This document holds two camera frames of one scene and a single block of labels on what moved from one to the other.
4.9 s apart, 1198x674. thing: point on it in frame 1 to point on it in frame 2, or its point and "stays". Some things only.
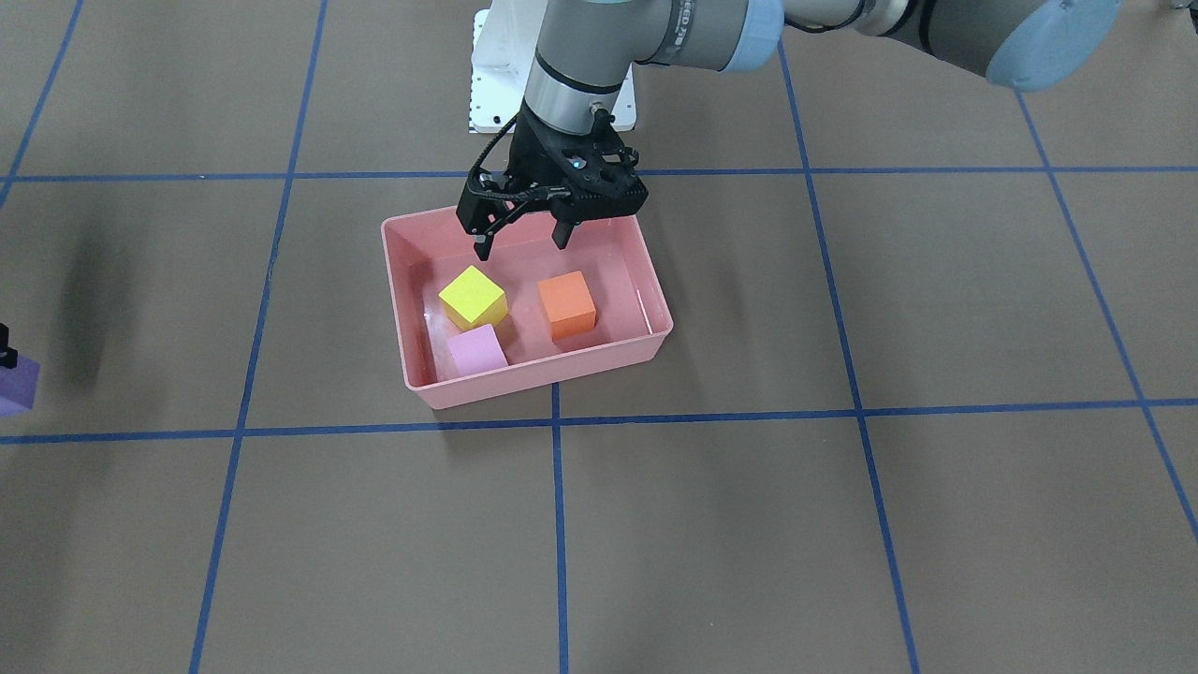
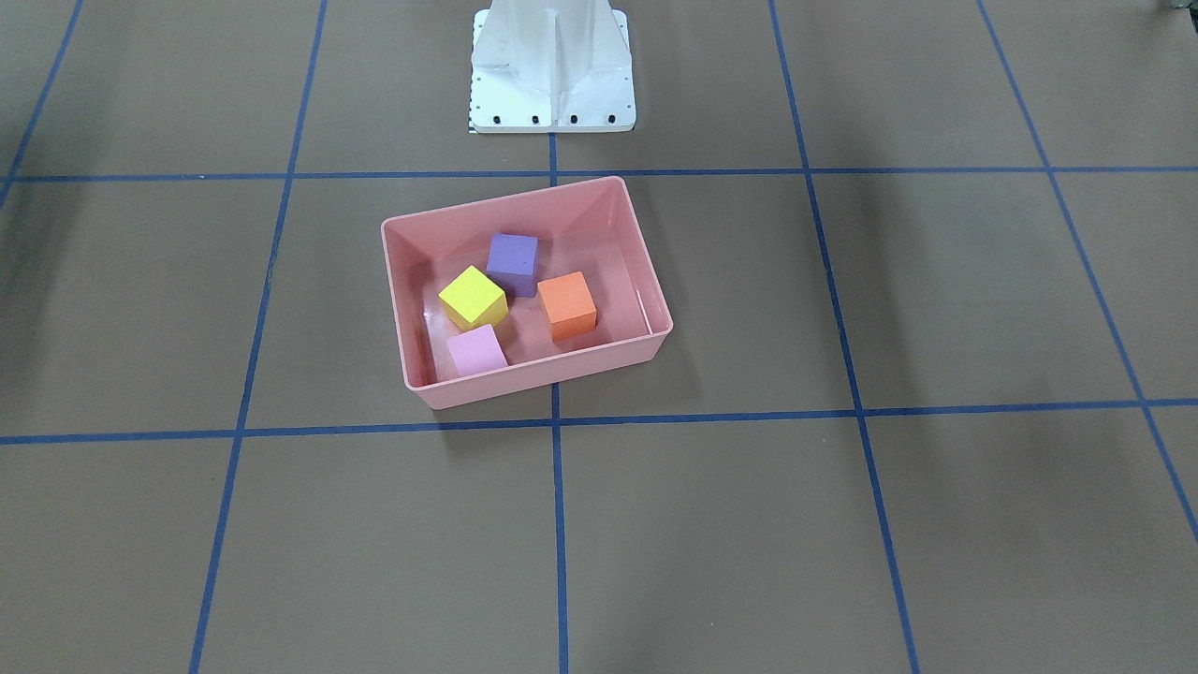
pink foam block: (477, 350) stays
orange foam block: (569, 302) stays
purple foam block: (18, 387) to (512, 258)
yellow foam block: (473, 300) stays
